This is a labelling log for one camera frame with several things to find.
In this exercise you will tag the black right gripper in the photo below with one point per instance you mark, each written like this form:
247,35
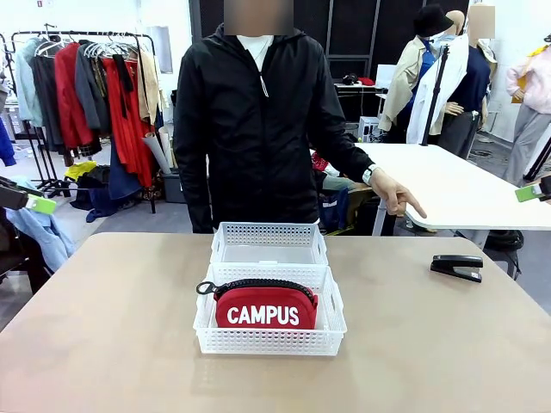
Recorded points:
546,187

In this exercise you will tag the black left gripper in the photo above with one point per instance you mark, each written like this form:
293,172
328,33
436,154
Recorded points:
12,195

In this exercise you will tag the red Campus zipper pouch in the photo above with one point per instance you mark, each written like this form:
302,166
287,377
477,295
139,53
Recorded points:
262,310

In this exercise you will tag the person's right forearm black sleeve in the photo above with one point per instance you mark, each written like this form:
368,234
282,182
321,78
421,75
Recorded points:
200,202

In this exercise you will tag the person's left forearm black sleeve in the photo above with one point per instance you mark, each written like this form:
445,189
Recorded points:
348,155

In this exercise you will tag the person's left hand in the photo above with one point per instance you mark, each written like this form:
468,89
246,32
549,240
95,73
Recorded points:
394,193

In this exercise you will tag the light blue shirt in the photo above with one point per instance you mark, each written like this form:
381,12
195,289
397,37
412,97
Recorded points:
45,234

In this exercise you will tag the yellow garment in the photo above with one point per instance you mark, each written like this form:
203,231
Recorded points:
80,169

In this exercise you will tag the white table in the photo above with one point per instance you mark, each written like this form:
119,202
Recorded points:
452,185

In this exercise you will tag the mannequin with pink sweater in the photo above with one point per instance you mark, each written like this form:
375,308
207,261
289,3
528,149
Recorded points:
531,107

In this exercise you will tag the navy blue garment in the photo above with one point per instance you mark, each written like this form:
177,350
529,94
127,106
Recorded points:
122,172

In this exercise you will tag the dark grey coat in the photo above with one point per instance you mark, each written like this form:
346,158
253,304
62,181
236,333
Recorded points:
47,107

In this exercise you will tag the black stapler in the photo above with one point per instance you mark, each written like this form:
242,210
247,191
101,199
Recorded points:
457,266

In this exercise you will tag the red jacket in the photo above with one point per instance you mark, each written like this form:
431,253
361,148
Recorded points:
71,99

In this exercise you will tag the red dress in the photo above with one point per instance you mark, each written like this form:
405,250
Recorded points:
131,137

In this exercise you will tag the pale blue-grey jacket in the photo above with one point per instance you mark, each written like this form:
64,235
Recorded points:
26,86

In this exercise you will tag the grey jacket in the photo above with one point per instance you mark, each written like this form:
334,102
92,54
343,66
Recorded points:
92,94

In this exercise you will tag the mannequin with white shirt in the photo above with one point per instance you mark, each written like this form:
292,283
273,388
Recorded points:
462,86

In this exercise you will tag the rolled white paper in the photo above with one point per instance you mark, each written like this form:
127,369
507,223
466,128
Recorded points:
157,150

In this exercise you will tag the black clothes rack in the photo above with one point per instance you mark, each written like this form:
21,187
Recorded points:
146,129

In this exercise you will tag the grey plastic bin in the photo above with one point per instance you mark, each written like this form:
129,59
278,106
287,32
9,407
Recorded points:
173,187

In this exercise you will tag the black tripod pole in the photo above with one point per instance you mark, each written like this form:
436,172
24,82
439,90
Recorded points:
435,94

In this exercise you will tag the white wristband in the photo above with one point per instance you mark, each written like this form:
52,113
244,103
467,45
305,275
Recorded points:
369,174

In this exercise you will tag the beige hanging garment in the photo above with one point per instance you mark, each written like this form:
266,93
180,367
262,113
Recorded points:
148,86

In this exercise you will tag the mannequin with beige coat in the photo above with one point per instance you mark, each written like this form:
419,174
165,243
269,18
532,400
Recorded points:
400,94

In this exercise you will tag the white computer case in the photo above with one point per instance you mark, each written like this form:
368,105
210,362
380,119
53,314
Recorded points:
368,128

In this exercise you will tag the blue bag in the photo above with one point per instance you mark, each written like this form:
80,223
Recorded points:
336,211

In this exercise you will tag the black bucket hat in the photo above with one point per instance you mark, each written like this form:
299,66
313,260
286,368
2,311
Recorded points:
432,21

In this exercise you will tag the white background desk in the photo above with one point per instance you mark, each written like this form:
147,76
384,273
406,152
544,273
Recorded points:
359,88

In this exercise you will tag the red patterned cloth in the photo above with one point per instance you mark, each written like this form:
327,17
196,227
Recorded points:
320,161

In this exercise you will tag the person's torso black jacket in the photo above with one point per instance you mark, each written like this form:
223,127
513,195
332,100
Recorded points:
254,142

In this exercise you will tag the white perforated plastic basket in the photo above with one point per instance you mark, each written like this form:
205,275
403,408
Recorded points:
267,234
267,342

